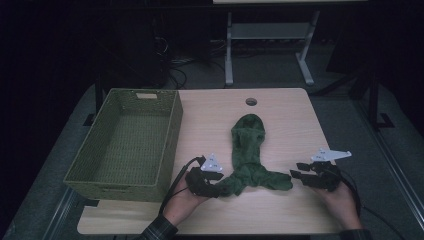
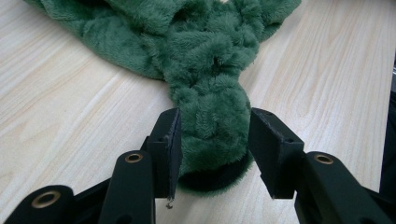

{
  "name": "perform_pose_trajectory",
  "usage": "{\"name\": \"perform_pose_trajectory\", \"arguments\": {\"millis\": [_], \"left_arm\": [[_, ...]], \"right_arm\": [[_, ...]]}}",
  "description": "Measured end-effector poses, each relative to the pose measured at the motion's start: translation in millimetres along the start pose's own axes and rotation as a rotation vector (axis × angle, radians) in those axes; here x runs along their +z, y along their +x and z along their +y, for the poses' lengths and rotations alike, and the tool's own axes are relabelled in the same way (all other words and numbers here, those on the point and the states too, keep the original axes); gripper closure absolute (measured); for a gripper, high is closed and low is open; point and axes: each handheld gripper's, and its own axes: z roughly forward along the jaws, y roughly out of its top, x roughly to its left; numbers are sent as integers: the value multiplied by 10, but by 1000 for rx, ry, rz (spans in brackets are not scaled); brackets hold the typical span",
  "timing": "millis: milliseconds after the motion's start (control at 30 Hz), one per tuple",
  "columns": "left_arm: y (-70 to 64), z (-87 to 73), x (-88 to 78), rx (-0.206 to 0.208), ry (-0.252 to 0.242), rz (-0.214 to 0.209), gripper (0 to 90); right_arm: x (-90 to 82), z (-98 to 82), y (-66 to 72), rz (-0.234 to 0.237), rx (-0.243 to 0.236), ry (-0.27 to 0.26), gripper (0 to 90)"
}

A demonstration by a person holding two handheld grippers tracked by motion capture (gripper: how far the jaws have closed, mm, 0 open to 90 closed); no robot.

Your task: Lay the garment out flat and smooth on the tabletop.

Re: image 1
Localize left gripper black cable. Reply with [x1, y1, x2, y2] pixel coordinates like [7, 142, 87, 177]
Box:
[159, 155, 206, 215]

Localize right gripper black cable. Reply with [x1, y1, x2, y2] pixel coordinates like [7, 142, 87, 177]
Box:
[333, 169, 406, 240]

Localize green woven basket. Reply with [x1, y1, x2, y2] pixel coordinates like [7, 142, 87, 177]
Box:
[63, 87, 184, 203]

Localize dark green garment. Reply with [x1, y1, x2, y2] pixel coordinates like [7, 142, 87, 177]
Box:
[216, 113, 294, 198]

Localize bundle of black floor cables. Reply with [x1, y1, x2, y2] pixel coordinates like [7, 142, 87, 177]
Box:
[151, 34, 228, 90]

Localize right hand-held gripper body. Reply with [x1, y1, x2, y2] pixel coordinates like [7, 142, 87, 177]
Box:
[301, 147, 353, 193]

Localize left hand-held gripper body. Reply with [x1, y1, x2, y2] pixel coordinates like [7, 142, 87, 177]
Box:
[185, 152, 224, 198]

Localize person's left hand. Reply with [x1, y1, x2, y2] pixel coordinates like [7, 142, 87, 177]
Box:
[162, 178, 209, 228]

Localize aluminium floor rail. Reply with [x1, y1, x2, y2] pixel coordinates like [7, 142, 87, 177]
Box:
[41, 186, 79, 240]
[353, 98, 424, 231]

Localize person's right hand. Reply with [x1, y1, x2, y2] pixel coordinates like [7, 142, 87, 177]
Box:
[314, 181, 363, 232]

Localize black metal stand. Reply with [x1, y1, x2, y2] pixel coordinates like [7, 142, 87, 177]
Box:
[364, 68, 396, 132]
[82, 74, 105, 127]

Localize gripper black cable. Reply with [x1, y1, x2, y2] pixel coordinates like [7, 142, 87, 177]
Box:
[159, 155, 206, 215]
[333, 169, 406, 240]

